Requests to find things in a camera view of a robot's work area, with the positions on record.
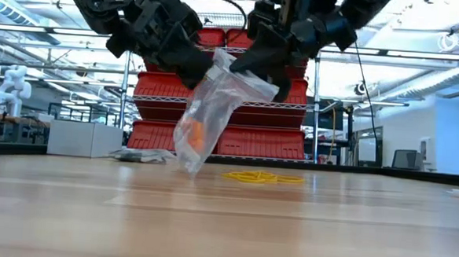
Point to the dark grey monitor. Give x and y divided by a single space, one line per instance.
407 159

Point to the white cardboard box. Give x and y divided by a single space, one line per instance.
83 138

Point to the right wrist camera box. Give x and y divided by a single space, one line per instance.
295 6

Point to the wooden workbench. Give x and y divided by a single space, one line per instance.
17 120

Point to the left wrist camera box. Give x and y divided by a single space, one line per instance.
149 6

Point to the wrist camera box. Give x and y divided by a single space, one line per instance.
149 6
295 6

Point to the red plastic bin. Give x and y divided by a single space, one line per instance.
238 38
260 142
261 114
150 136
212 37
157 89

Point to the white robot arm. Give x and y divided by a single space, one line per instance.
13 89

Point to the white wall dispenser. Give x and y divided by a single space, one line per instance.
429 151

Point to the black hanging monitor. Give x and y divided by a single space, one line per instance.
326 118

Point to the black aluminium table frame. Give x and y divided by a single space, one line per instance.
16 149

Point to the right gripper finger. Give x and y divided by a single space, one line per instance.
283 76
265 51

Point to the yellow rubber band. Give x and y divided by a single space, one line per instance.
256 181
293 181
231 176

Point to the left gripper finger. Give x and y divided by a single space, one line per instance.
199 62
189 73

